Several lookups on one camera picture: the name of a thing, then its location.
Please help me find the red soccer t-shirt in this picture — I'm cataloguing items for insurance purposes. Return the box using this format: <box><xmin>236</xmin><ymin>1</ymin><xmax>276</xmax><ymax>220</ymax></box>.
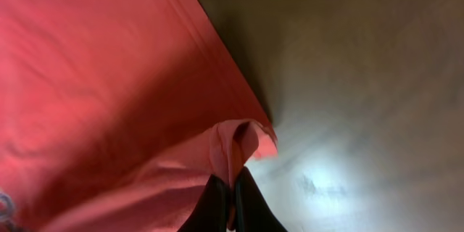
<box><xmin>1</xmin><ymin>0</ymin><xmax>277</xmax><ymax>231</ymax></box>

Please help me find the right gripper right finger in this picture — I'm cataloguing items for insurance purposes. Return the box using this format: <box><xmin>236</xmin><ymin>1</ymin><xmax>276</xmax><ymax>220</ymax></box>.
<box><xmin>234</xmin><ymin>167</ymin><xmax>287</xmax><ymax>232</ymax></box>

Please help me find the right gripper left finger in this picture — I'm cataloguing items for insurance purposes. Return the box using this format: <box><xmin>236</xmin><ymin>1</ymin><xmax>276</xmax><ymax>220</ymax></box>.
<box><xmin>178</xmin><ymin>175</ymin><xmax>230</xmax><ymax>232</ymax></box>

